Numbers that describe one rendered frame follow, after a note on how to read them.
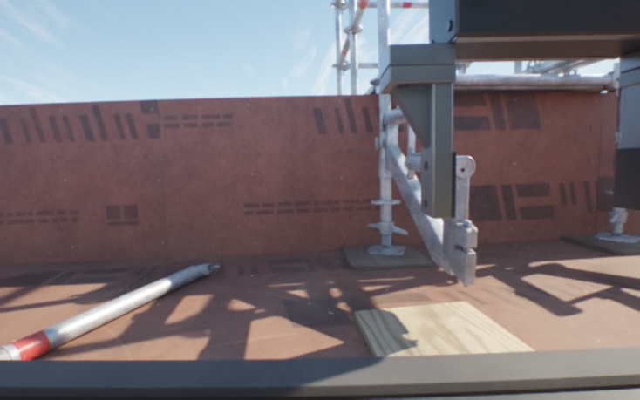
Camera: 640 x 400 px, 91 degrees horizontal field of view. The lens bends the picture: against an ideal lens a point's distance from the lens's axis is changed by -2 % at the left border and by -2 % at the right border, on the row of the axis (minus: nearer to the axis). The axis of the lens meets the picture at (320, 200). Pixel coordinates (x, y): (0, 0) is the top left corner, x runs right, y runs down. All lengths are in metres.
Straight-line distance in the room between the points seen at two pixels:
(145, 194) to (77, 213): 0.32
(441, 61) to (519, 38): 0.04
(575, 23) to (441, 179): 0.11
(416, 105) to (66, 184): 1.67
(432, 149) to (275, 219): 1.31
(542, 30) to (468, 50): 0.04
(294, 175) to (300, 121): 0.24
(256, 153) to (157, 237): 0.58
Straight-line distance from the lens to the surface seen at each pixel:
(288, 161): 1.46
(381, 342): 0.75
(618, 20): 0.26
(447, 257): 0.83
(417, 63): 0.21
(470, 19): 0.21
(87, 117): 1.73
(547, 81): 1.73
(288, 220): 1.48
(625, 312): 1.14
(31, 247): 1.92
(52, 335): 0.96
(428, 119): 0.21
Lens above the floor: 0.39
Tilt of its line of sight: 6 degrees down
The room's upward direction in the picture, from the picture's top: 2 degrees counter-clockwise
